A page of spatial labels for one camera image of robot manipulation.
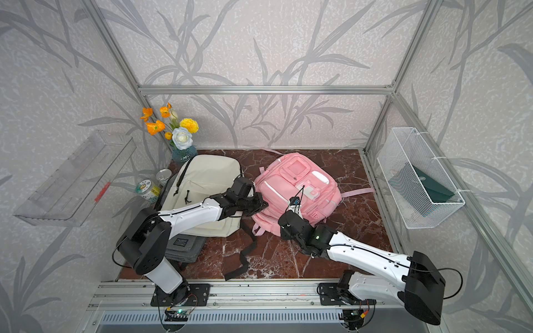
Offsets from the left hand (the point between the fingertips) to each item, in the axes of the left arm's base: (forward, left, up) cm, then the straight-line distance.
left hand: (269, 203), depth 87 cm
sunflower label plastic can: (+8, +56, -3) cm, 56 cm away
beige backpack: (+14, +36, -2) cm, 38 cm away
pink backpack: (+15, -13, -3) cm, 20 cm away
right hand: (-9, -6, +2) cm, 11 cm away
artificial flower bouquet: (+17, +35, +23) cm, 45 cm away
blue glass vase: (+26, +45, +1) cm, 52 cm away
